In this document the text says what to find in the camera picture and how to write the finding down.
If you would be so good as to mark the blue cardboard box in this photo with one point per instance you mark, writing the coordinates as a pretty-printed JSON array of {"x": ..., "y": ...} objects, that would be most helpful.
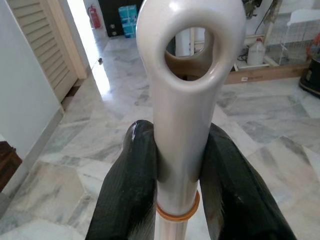
[{"x": 128, "y": 21}]

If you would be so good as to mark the red fire extinguisher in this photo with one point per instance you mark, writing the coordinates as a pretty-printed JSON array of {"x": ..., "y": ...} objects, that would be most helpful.
[{"x": 95, "y": 17}]

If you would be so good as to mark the beige louvered door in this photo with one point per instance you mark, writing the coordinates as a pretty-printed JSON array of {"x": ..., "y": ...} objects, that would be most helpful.
[{"x": 47, "y": 47}]

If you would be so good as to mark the white plastic jug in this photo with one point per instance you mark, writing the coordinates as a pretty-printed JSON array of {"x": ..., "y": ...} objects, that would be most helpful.
[{"x": 256, "y": 53}]

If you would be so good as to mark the small dark floor object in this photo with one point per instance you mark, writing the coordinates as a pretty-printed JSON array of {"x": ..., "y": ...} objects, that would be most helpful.
[{"x": 100, "y": 60}]

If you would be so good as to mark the black and gold bin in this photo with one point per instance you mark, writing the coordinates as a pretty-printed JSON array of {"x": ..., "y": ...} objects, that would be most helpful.
[{"x": 311, "y": 77}]

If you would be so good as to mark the black cabinet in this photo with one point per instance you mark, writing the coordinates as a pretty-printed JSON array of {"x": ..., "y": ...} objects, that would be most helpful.
[{"x": 108, "y": 15}]

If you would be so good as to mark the dark wooden furniture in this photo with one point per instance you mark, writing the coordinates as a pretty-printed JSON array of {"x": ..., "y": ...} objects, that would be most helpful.
[{"x": 8, "y": 165}]

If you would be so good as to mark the long flat cardboard box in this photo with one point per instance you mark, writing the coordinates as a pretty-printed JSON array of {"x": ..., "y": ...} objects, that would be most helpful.
[{"x": 270, "y": 74}]

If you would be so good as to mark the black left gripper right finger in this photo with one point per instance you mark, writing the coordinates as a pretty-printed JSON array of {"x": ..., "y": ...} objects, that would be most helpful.
[{"x": 235, "y": 190}]

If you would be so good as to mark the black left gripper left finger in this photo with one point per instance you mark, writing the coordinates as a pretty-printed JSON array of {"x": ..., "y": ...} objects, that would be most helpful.
[{"x": 130, "y": 180}]

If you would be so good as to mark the orange rubber band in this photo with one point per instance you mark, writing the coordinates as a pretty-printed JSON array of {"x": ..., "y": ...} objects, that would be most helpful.
[{"x": 192, "y": 212}]

